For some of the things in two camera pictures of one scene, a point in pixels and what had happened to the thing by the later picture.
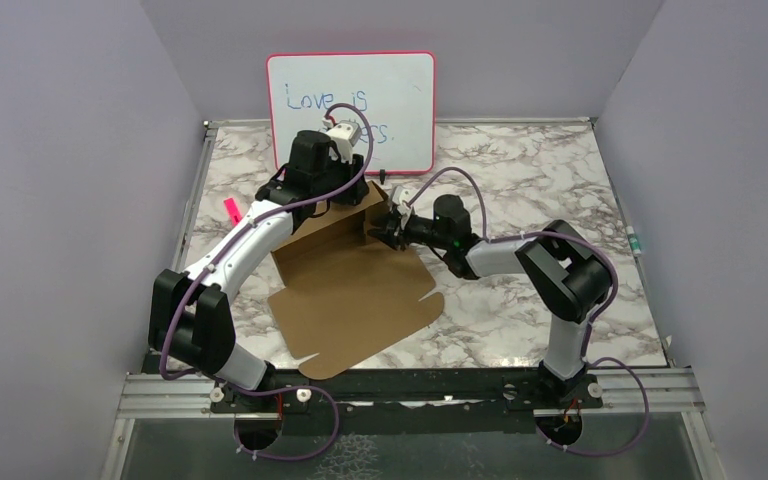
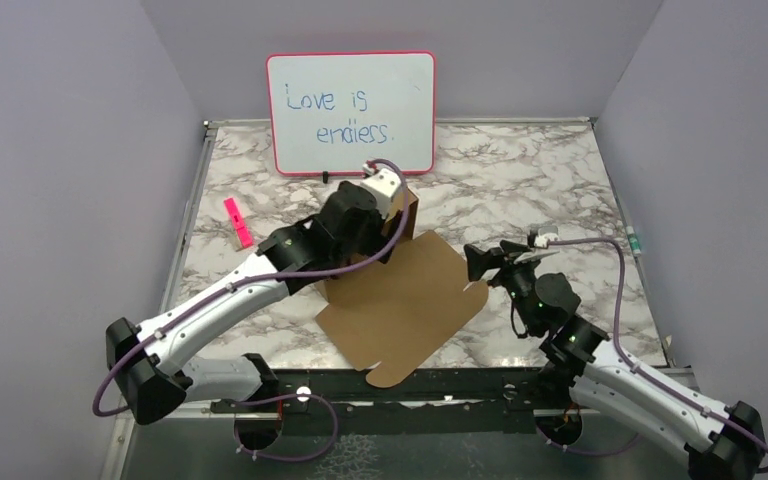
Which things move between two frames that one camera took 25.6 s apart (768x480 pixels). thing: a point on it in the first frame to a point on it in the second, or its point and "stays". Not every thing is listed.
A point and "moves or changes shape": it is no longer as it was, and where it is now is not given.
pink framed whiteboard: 396,89 stays
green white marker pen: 634,242 stays
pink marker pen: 235,215 stays
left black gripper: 356,195 to 377,239
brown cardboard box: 344,298 moves or changes shape
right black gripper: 390,235 to 479,261
